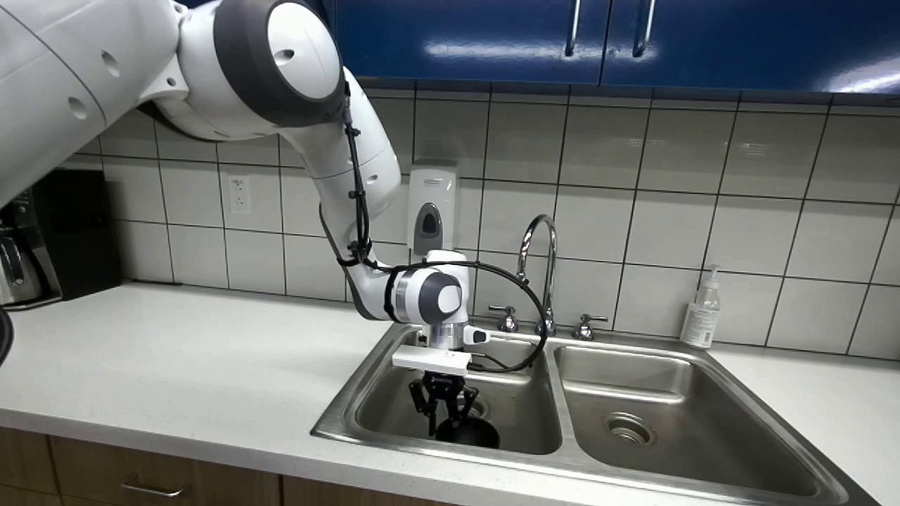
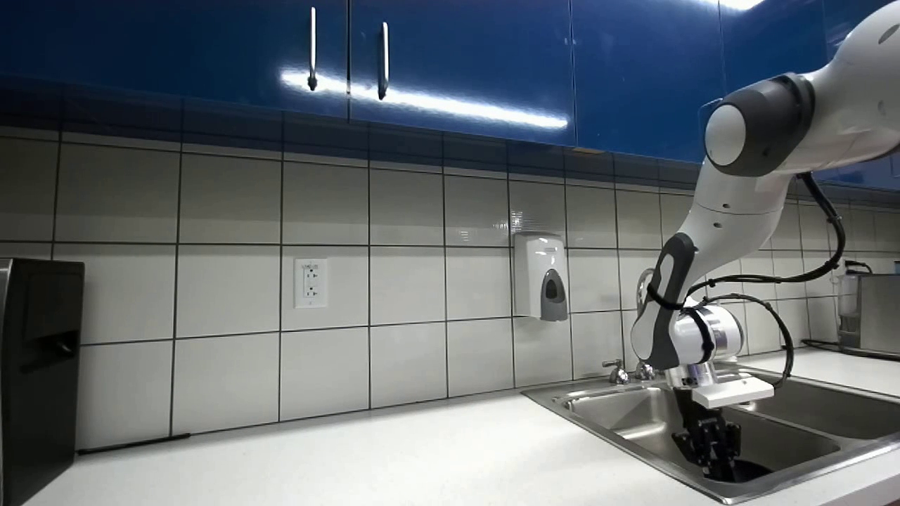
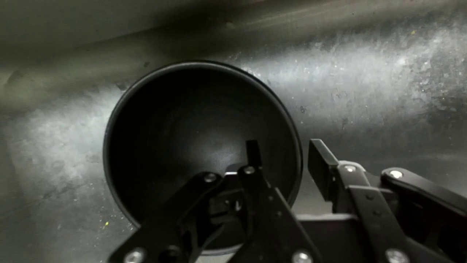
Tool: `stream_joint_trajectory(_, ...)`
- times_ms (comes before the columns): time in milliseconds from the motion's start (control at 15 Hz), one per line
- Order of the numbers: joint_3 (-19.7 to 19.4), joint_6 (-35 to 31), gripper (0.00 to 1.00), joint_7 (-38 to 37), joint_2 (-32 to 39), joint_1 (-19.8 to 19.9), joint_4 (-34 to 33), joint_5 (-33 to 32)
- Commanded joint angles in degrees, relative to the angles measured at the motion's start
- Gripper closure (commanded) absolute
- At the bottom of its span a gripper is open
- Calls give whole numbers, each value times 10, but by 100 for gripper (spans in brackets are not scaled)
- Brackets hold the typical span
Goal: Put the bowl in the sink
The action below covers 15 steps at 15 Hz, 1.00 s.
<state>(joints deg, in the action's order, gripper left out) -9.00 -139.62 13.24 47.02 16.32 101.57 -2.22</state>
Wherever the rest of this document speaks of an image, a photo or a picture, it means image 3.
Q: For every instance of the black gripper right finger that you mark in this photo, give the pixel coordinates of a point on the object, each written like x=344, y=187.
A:
x=369, y=210

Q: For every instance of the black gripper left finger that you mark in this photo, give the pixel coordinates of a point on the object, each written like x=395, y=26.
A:
x=262, y=214

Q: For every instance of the black bowl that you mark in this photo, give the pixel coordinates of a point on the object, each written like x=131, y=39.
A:
x=194, y=141

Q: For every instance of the stainless steel double sink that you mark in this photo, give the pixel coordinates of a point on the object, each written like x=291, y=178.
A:
x=379, y=89

